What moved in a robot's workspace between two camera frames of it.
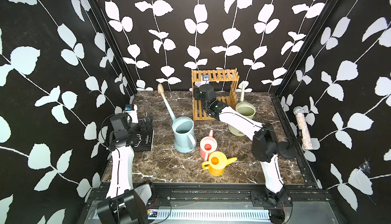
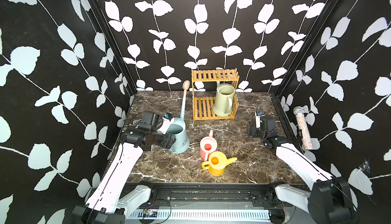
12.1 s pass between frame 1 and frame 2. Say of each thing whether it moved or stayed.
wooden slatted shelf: stayed
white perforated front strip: stayed
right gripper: moved
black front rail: stayed
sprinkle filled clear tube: stayed
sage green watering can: moved
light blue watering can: moved
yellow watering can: stayed
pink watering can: stayed
